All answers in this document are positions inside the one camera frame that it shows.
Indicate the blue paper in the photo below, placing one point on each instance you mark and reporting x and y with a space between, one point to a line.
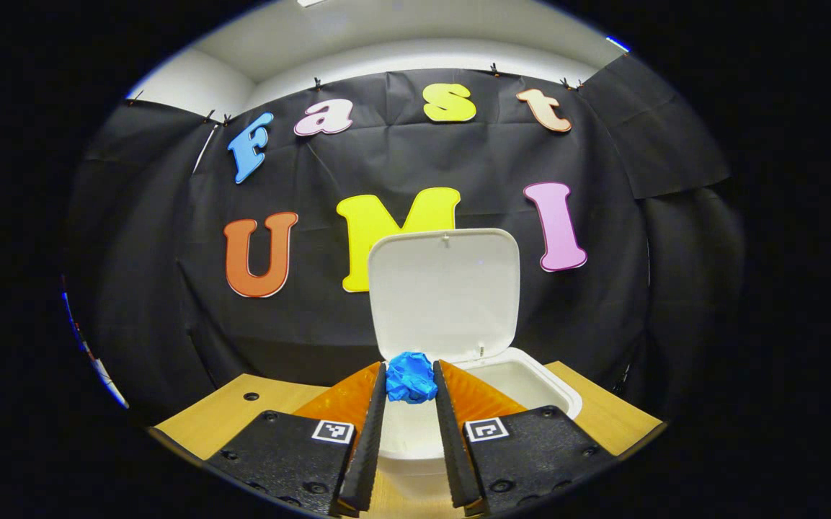
411 378

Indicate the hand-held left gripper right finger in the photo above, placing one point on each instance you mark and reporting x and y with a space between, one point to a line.
451 447

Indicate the ceiling light panel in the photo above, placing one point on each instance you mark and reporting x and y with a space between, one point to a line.
310 3

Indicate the wooden desktop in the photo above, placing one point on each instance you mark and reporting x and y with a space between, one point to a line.
242 418

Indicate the black backdrop cloth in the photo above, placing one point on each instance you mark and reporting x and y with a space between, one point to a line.
134 288

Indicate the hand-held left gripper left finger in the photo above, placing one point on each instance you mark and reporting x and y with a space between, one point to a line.
368 447

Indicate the white desktop garbage bin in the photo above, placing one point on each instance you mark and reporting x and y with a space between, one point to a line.
444 288

